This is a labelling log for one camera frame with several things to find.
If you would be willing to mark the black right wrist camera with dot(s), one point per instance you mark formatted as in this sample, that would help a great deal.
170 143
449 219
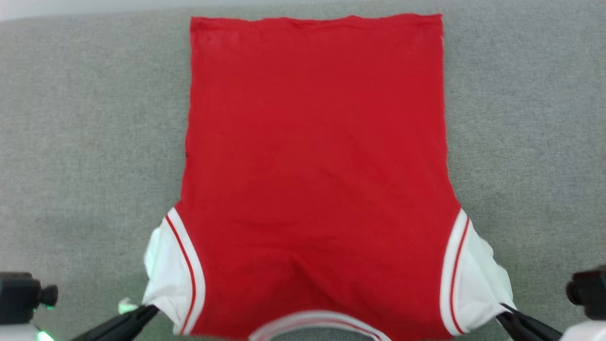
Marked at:
589 291

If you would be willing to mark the grey fabric sofa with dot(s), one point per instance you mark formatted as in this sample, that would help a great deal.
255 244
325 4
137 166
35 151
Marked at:
71 142

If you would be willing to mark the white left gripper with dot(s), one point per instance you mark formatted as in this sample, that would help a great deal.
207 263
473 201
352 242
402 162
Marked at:
19 334

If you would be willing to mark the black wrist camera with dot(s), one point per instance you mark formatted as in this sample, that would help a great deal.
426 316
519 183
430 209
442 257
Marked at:
21 296
589 291

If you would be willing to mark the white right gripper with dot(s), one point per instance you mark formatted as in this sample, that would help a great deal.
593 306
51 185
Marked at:
589 332

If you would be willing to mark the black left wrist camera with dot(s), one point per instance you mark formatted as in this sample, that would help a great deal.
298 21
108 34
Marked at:
21 296

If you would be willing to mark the red shirt with white sleeves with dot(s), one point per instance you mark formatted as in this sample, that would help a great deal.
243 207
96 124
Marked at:
312 166

